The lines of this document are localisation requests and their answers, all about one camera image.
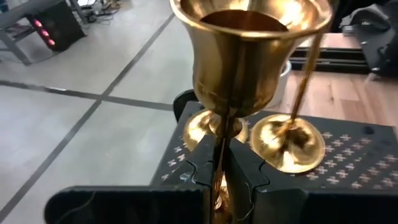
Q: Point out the short gold candlestick holder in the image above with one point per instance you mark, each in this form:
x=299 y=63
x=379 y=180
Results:
x=242 y=77

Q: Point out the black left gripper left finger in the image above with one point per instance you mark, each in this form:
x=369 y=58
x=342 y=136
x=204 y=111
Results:
x=186 y=202

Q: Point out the black computer tower red lights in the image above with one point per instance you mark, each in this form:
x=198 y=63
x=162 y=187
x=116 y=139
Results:
x=62 y=25

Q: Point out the black perforated metal shelf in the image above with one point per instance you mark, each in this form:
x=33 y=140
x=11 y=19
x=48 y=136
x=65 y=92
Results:
x=357 y=146

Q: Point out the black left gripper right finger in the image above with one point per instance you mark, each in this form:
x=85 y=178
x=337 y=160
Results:
x=280 y=205

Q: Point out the grey metal desk frame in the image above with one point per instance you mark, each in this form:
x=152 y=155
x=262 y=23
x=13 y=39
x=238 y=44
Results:
x=12 y=46

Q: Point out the medium gold candlestick holder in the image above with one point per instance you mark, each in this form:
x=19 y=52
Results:
x=298 y=149

